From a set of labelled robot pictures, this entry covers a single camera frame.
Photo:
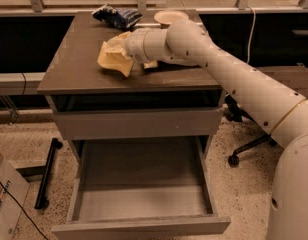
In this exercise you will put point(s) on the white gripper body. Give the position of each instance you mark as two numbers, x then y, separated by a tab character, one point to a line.
135	46

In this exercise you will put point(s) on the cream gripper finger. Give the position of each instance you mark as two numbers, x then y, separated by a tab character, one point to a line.
117	43
120	56

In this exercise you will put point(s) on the yellow sponge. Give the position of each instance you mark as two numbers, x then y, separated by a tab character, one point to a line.
105	61

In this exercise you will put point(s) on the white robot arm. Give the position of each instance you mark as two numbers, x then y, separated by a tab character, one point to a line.
279	110

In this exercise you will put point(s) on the grey drawer cabinet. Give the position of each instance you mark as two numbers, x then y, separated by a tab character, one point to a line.
74	82

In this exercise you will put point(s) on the closed grey top drawer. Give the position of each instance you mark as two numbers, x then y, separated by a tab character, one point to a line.
137	123

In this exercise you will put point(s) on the open grey middle drawer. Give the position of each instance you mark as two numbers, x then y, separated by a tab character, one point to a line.
136	189

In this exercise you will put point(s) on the packaged bread loaf bag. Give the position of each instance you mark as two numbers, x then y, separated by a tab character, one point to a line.
149	65

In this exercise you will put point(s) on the blue chip bag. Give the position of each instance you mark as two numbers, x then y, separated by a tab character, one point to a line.
119	18

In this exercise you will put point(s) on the white bowl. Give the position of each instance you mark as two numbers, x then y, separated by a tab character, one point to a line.
167	17

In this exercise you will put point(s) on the grey office chair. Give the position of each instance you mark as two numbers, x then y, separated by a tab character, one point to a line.
295	77

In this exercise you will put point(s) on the black metal stand leg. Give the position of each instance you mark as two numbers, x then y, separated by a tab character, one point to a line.
44	172

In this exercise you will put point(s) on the white cardboard box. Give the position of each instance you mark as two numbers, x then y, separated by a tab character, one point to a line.
13	190

